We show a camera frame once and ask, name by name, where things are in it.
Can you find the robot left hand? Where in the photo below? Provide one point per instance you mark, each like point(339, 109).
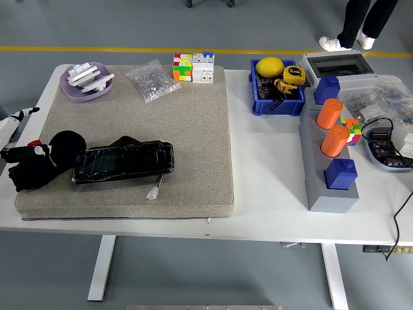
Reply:
point(9, 127)

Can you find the black display panel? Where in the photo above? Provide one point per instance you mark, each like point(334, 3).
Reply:
point(122, 161)

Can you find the purple tray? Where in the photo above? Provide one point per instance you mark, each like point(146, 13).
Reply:
point(74, 94)

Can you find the stacked white plastic plates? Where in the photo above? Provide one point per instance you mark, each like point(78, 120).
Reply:
point(80, 72)

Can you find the clear bag of screws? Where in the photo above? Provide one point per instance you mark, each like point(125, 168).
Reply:
point(151, 82)

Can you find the grey-brown mat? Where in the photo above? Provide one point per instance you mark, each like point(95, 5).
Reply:
point(161, 122)

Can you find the white table leg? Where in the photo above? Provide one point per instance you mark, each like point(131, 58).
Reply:
point(101, 268)
point(335, 277)

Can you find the large multicoloured puzzle cube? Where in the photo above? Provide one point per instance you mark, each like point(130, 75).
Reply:
point(182, 69)

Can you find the white and blue block cube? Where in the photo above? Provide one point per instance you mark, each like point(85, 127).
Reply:
point(203, 69)

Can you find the yellow ball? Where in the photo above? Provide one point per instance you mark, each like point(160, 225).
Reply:
point(269, 66)

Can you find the blue plastic bin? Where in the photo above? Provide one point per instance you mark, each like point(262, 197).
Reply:
point(277, 108)

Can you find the yellow and black tool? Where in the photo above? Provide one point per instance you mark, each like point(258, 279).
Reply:
point(284, 86)

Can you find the yellow round tape measure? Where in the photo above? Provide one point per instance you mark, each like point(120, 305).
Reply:
point(293, 74)

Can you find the orange cylinder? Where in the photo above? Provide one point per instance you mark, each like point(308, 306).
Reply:
point(329, 114)
point(334, 142)

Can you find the blue square block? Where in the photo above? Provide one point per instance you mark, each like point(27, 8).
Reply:
point(327, 90)
point(340, 176)

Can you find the grey block holder base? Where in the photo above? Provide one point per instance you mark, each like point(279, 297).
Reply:
point(332, 201)

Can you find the small multicoloured puzzle cube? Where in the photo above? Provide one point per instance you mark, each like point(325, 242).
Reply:
point(353, 129)

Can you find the clear bag of small parts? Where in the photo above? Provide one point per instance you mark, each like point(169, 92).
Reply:
point(397, 93)
point(361, 105)

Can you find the person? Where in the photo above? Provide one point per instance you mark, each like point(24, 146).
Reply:
point(355, 19)

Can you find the blue-grey tray of electronics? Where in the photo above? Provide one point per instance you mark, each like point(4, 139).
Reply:
point(380, 166)

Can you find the black power strip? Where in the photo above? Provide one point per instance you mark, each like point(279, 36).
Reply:
point(374, 249)

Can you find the translucent white plastic box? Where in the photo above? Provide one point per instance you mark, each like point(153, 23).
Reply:
point(403, 139)

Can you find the white plastic bracket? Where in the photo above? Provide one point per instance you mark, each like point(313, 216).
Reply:
point(100, 80)

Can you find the metal table bracket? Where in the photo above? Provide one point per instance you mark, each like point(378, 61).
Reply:
point(293, 244)

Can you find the grey electrical enclosure box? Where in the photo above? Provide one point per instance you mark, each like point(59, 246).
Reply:
point(355, 82)

